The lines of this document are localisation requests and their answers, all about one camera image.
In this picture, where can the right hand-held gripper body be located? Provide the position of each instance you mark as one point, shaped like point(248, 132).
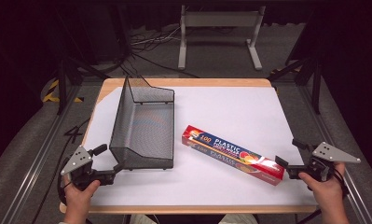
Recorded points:
point(329, 154)

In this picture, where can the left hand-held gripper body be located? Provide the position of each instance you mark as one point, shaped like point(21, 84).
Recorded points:
point(79, 157)

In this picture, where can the red plastic wrap box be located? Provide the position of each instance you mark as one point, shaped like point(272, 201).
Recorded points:
point(230, 152)

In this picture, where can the person's right hand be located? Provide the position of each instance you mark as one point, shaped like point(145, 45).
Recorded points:
point(328, 193)

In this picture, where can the person's left hand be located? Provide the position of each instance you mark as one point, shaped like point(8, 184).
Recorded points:
point(78, 197)

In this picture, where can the black metal stand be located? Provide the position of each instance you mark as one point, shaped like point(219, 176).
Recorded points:
point(62, 84)
point(315, 84)

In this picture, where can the yellow black hazard tape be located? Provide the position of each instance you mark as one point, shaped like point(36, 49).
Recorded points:
point(51, 93)

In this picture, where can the white table mat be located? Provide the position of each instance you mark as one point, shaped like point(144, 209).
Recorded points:
point(230, 109)

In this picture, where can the white metal stand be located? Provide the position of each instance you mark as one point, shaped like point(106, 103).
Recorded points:
point(221, 19)

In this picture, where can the aluminium rail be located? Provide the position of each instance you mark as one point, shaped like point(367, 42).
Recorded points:
point(34, 174)
point(354, 193)

